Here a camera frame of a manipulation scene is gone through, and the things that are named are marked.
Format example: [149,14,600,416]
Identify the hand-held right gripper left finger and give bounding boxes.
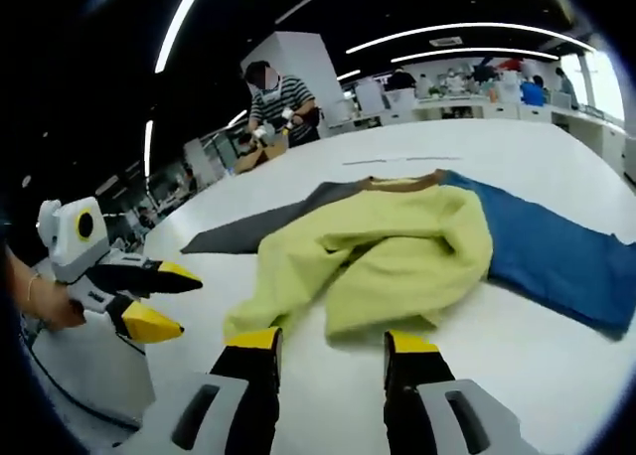
[118,325,285,455]

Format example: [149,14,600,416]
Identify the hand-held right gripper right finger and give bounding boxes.
[383,329,543,455]

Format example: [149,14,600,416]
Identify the yellow-green grey blue garment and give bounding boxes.
[179,169,635,345]

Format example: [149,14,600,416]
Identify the person's left hand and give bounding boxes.
[29,275,86,333]

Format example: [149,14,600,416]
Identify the brown cardboard box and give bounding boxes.
[232,143,290,176]

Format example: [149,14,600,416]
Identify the wide ceiling light strip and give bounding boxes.
[153,0,213,74]

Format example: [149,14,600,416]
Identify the white square pillar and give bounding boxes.
[242,31,349,128]

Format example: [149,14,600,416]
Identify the white counter row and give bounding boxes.
[347,96,627,158]

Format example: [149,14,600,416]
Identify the short curved ceiling light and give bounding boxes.
[390,48,562,64]

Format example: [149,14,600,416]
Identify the long curved ceiling light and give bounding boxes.
[345,22,597,55]

